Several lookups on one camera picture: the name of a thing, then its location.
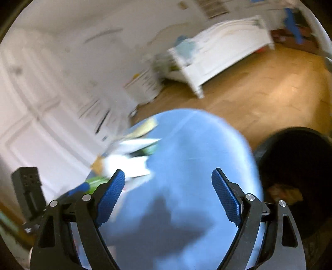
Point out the wall poster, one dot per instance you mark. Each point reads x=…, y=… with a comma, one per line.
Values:
x=211, y=7

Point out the yellow-green packet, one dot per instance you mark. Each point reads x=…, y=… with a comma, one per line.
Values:
x=144, y=127

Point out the black trash bin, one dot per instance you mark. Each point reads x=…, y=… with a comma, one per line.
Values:
x=293, y=161

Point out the white bed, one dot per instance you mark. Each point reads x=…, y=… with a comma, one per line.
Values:
x=228, y=44

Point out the brown cardboard piece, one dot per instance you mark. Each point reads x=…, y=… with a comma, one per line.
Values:
x=96, y=164

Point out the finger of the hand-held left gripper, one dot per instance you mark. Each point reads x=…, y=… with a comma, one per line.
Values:
x=77, y=189

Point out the blue hanging cloth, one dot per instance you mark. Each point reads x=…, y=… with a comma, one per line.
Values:
x=294, y=24

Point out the bright green packet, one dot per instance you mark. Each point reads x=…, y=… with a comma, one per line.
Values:
x=97, y=183

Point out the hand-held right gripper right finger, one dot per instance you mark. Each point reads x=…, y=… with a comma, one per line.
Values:
x=225, y=200

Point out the white drawer cabinet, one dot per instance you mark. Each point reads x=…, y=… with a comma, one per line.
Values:
x=103, y=116

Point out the yellow crumpled wrapper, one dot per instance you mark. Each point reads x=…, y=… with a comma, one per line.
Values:
x=285, y=193

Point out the white wardrobe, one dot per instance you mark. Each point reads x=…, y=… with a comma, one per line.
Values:
x=33, y=103

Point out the light blue blanket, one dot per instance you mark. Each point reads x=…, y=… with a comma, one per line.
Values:
x=186, y=48

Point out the round blue table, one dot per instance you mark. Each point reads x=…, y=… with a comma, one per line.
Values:
x=186, y=161

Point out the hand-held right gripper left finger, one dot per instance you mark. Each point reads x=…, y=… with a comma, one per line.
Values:
x=111, y=197

